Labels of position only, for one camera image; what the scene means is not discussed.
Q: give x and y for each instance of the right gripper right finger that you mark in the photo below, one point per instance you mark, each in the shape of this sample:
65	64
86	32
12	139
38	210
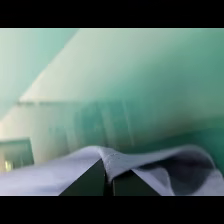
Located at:
130	185

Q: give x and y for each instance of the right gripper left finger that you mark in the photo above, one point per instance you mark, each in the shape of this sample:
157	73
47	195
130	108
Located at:
90	181

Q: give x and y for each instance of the pale lilac garment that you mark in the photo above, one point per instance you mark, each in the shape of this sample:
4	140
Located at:
40	176

